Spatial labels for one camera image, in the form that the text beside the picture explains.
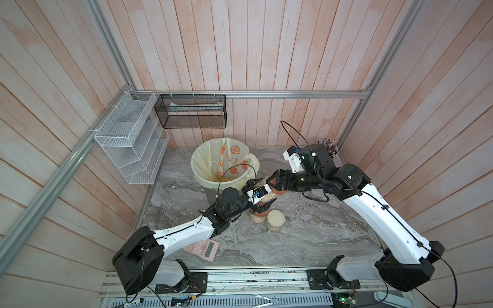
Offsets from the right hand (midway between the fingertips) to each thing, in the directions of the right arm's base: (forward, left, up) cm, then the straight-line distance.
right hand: (273, 182), depth 67 cm
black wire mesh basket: (+50, +41, -5) cm, 65 cm away
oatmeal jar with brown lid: (-2, +4, -26) cm, 26 cm away
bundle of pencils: (+32, -34, -15) cm, 50 cm away
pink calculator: (-15, +28, -29) cm, 43 cm away
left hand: (+2, +1, -7) cm, 8 cm away
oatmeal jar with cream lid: (-4, -3, -24) cm, 25 cm away
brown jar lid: (-4, -1, 0) cm, 4 cm away
